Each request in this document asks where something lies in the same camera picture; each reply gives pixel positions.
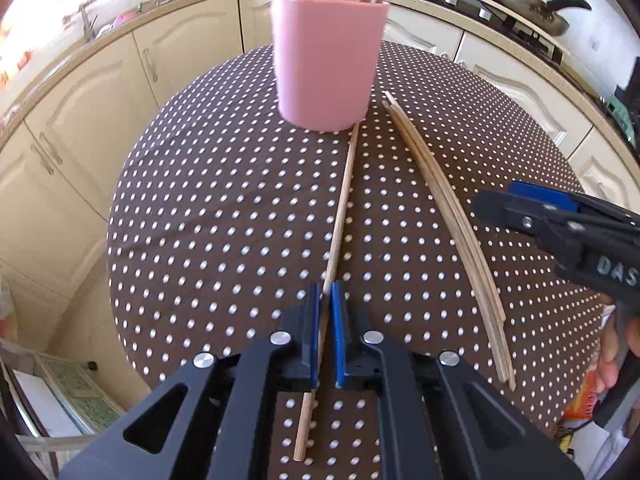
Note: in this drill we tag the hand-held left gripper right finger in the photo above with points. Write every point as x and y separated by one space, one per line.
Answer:
340 340

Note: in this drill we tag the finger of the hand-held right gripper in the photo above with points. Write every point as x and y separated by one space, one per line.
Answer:
545 194
515 215

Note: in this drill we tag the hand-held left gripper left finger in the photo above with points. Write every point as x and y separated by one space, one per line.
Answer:
315 340

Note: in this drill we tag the pile of wooden chopsticks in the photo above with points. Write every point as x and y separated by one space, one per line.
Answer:
450 200

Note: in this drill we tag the pink cup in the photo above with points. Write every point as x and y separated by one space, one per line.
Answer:
325 60

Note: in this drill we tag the person's right hand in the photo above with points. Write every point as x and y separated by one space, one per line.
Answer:
608 360

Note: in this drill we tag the orange packet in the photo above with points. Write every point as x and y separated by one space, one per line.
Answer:
582 400

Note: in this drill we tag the brown polka dot tablecloth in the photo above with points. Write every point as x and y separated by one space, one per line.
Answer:
225 210

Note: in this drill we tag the metal wok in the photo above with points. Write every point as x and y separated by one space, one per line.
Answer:
525 5

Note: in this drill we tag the black gas stove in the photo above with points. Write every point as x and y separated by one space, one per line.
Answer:
480 10

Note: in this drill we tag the green patterned flat box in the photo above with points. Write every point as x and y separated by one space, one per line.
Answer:
75 390

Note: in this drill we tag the cream kitchen cabinets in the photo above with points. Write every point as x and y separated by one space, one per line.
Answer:
75 135

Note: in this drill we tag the beige kitchen countertop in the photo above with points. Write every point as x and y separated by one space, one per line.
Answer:
50 85

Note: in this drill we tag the pink plastic dish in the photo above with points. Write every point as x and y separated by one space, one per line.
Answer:
125 19

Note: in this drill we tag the chrome faucet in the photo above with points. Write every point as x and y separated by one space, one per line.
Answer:
89 25

